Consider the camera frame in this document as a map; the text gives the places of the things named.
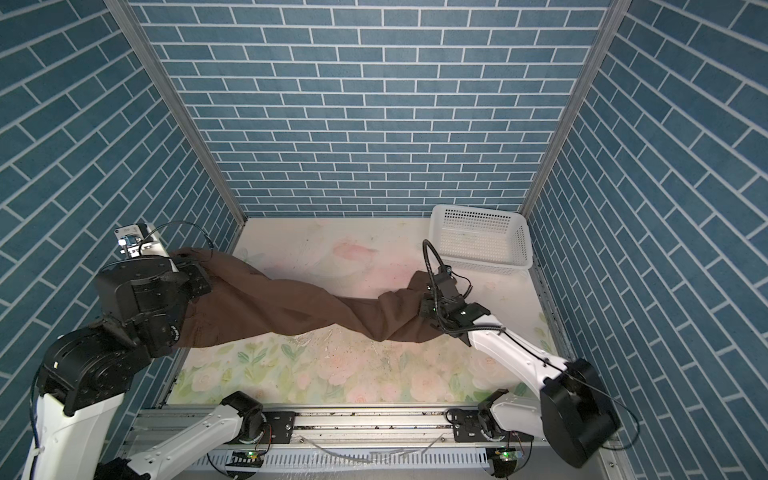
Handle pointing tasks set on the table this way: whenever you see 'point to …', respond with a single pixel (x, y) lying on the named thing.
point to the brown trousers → (241, 298)
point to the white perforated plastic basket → (480, 239)
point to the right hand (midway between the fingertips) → (422, 297)
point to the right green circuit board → (506, 458)
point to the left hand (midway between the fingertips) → (192, 254)
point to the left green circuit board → (248, 458)
